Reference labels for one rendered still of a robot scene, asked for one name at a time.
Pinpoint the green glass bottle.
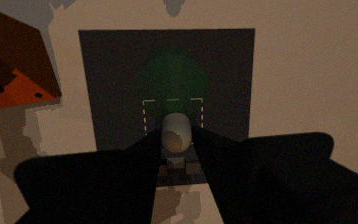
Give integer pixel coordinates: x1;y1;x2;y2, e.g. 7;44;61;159
135;46;209;153

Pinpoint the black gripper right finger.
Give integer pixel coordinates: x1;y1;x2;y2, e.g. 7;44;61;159
191;125;334;224

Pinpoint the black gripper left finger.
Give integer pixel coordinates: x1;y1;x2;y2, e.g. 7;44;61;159
14;128;161;224

